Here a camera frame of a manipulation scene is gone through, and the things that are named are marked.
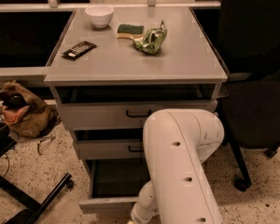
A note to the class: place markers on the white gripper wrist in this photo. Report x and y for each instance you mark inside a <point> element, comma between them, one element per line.
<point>136,216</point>

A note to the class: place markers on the grey bottom drawer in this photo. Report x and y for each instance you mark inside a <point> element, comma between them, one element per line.
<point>114,184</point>

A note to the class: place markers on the grey drawer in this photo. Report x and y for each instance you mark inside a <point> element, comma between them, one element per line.
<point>108,144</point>
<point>114,184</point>
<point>125,106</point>

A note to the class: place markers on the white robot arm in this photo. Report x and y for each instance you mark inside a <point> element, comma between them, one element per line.
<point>176,143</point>

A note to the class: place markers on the grey middle drawer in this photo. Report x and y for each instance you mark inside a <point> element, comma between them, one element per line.
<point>108,144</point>

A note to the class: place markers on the grey top drawer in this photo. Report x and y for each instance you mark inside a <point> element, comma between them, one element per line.
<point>125,106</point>

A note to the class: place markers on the grey drawer cabinet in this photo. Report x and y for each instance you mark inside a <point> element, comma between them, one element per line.
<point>185,56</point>

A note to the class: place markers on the glasses on floor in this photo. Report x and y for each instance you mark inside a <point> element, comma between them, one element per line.
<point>46,139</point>

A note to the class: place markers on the brown bag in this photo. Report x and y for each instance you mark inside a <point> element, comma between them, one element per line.
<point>26,113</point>

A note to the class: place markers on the crumpled green chip bag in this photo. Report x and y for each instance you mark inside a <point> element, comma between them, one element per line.
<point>152,40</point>

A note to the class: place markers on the black remote control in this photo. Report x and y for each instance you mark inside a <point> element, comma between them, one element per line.
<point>78,50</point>

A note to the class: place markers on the green yellow sponge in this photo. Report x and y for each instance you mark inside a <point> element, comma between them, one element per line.
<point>130,31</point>

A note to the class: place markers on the white bowl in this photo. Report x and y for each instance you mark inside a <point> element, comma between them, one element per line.
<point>100,15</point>

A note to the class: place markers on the black office chair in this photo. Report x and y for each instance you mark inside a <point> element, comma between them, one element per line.
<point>248,40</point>

